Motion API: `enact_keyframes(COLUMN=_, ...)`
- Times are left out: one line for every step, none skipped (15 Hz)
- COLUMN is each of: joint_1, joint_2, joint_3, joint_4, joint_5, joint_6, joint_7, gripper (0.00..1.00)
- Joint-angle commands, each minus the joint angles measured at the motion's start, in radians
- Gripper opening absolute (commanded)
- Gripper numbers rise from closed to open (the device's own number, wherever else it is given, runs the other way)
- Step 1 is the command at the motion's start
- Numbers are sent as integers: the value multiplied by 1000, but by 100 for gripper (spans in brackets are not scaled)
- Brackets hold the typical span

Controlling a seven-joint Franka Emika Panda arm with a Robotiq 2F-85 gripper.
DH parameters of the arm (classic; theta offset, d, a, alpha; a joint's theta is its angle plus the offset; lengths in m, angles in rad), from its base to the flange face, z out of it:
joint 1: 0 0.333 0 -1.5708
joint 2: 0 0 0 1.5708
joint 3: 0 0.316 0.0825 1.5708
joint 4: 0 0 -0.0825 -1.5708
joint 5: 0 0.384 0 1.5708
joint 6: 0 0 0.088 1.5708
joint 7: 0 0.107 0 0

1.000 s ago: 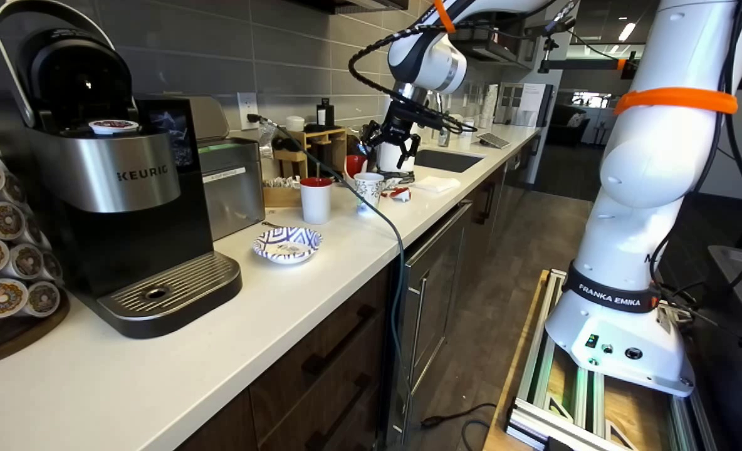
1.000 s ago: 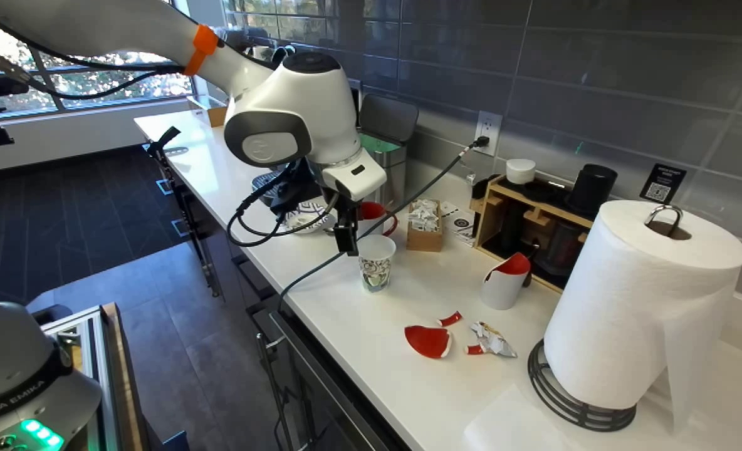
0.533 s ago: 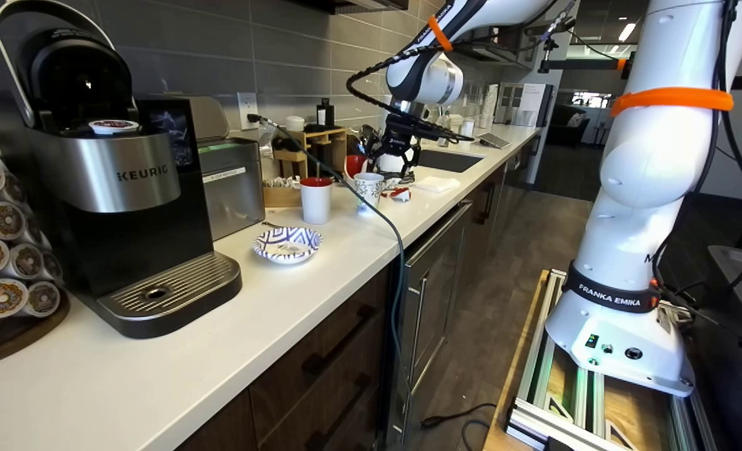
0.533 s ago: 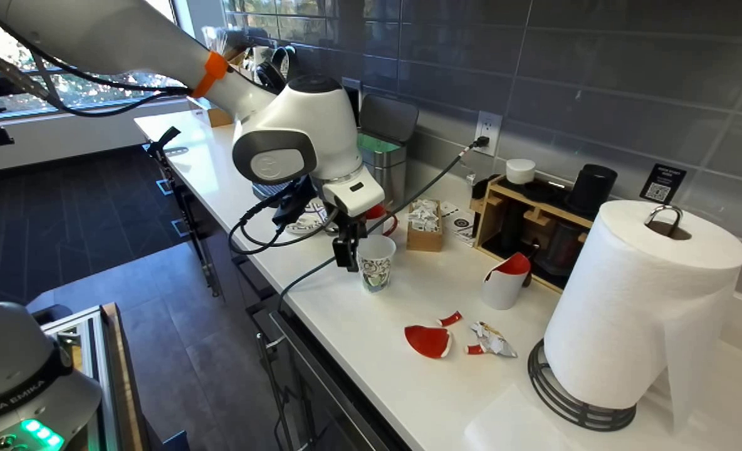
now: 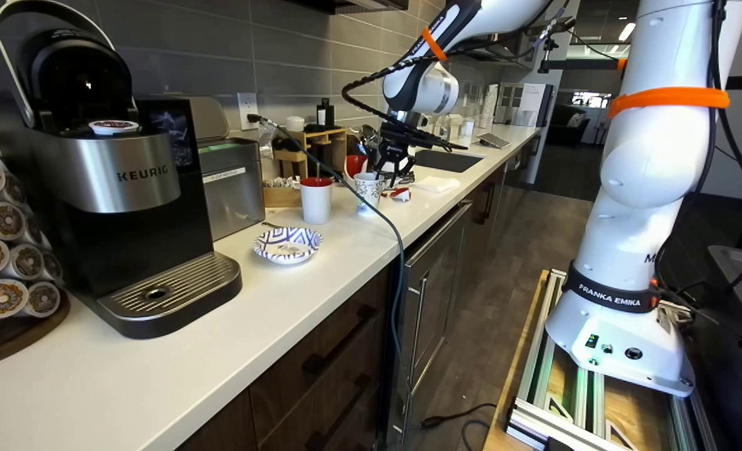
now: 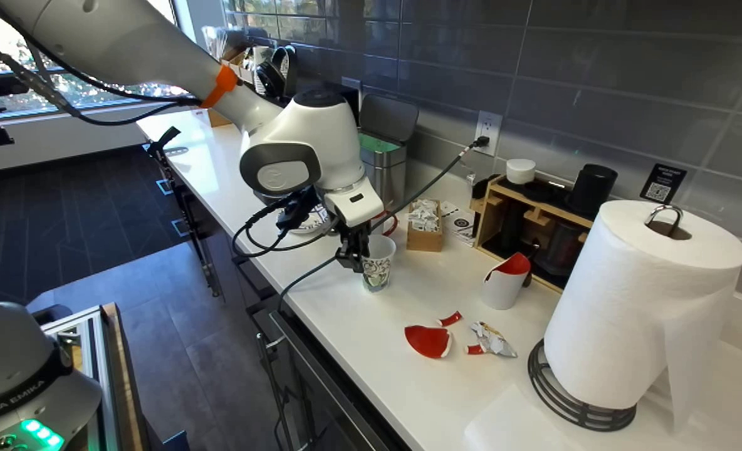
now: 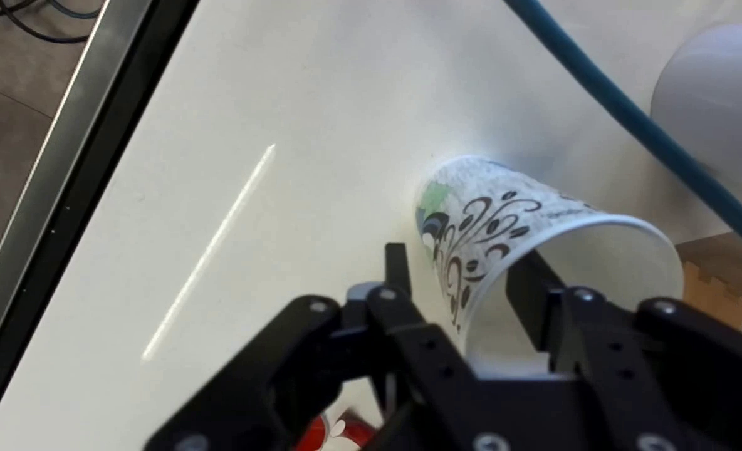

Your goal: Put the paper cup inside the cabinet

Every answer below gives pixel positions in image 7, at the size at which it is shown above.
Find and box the patterned paper cup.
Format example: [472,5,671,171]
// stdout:
[412,153,686,382]

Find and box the small red white object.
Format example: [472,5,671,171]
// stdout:
[294,407,378,451]

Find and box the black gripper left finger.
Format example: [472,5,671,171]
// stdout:
[142,240,492,451]

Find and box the teal blue cable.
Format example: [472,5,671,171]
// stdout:
[504,0,742,265]

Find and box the white cup with red band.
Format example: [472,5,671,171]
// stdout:
[646,21,742,214]

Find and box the brown cardboard box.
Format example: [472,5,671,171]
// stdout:
[675,232,742,346]

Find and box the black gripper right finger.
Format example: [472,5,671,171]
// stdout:
[504,248,742,451]

